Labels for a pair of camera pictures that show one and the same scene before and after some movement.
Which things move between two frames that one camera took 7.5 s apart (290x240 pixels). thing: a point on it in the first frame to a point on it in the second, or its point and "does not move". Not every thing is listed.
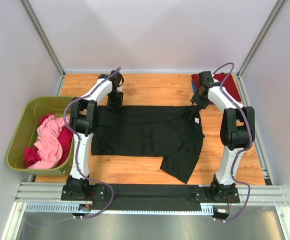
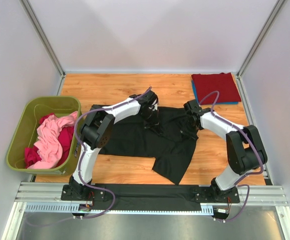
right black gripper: (197, 99) to (189, 128)
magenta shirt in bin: (65, 136) does not move
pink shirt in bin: (49, 148) does not move
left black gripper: (115, 100) to (150, 121)
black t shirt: (173, 132) does not move
